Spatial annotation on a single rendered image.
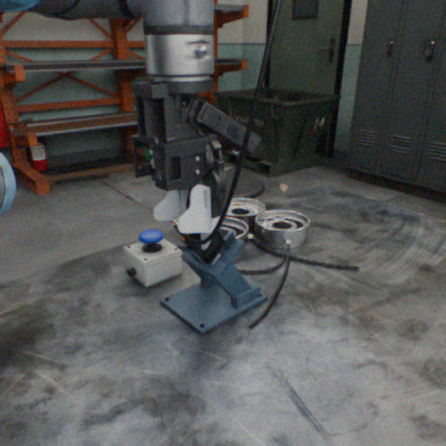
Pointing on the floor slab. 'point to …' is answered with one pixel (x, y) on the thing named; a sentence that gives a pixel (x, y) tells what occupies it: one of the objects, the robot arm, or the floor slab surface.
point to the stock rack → (25, 134)
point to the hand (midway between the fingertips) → (200, 234)
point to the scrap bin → (280, 126)
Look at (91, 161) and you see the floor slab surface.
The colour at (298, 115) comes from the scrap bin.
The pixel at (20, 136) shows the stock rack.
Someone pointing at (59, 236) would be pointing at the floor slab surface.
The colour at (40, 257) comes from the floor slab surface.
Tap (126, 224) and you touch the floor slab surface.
